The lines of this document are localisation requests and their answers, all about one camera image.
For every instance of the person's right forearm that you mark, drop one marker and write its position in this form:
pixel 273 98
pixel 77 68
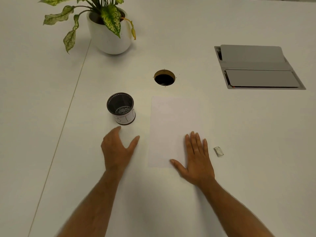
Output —
pixel 232 212

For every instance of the person's right middle finger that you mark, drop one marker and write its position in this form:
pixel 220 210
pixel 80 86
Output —
pixel 195 143

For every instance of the person's left thumb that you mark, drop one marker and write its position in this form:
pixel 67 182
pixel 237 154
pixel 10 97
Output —
pixel 133 144

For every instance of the person's right little finger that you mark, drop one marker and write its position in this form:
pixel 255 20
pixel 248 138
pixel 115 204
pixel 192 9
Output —
pixel 206 148

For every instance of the white paper sheet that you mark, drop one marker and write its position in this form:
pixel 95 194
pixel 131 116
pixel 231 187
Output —
pixel 172 125

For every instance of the person's left forearm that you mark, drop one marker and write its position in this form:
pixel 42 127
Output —
pixel 95 207

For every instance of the person's left hand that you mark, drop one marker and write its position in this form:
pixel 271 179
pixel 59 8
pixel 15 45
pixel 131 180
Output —
pixel 114 151

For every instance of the white ceramic plant pot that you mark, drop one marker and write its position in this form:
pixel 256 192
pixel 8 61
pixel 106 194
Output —
pixel 108 39

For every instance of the person's right thumb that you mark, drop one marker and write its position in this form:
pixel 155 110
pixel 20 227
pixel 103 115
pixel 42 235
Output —
pixel 177 166

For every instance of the person's right hand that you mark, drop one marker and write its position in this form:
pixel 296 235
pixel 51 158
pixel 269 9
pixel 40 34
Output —
pixel 197 167

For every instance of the grey table socket flap box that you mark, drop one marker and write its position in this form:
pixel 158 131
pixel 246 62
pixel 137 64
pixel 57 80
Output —
pixel 256 69

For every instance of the green spotted leafy plant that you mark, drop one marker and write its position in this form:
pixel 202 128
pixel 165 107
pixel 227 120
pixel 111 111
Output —
pixel 109 17

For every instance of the small white eraser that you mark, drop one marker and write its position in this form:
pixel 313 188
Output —
pixel 218 151

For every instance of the black mesh cup white label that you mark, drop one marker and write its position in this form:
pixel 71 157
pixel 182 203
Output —
pixel 122 113

